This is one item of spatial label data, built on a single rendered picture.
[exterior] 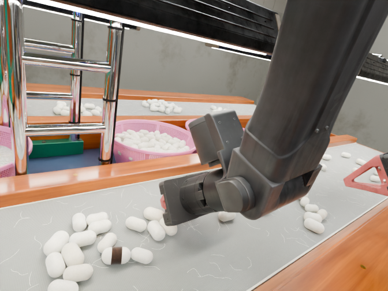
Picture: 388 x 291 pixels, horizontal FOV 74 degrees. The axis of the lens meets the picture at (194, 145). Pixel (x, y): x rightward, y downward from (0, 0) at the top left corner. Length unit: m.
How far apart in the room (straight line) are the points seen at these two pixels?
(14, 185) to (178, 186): 0.27
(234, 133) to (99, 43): 1.88
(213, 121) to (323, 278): 0.27
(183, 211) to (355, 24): 0.30
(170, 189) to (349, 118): 2.84
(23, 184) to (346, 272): 0.52
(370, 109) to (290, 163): 2.86
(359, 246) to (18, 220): 0.56
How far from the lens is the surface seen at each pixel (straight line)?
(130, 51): 2.24
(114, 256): 0.38
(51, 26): 2.03
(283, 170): 0.23
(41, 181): 0.52
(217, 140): 0.31
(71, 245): 0.39
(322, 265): 0.47
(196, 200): 0.36
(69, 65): 0.50
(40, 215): 0.48
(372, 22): 0.20
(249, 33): 0.44
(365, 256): 0.54
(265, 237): 0.51
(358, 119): 3.10
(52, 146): 0.79
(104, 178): 0.52
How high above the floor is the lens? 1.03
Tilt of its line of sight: 21 degrees down
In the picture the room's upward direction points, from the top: 12 degrees clockwise
